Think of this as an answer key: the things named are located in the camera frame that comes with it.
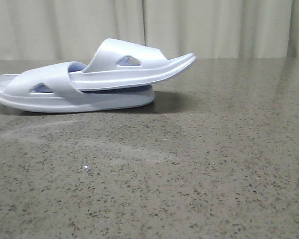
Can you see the light blue slipper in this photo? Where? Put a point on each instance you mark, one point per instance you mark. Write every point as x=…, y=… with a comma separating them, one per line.
x=119, y=64
x=49, y=89

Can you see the beige background curtain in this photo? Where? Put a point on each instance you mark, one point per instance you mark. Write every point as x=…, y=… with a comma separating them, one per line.
x=74, y=29

